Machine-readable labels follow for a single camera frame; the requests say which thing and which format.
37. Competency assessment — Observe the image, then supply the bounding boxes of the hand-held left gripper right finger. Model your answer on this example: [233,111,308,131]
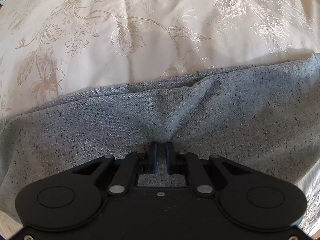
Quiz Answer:
[166,142,248,196]

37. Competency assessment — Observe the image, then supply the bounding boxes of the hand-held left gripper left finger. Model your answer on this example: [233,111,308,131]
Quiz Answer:
[72,142,159,196]

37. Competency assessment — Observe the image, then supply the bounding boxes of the grey speckled pants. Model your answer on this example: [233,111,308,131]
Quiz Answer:
[0,52,320,200]

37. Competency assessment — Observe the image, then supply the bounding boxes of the cream floral bedspread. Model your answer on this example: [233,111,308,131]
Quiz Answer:
[0,0,320,233]

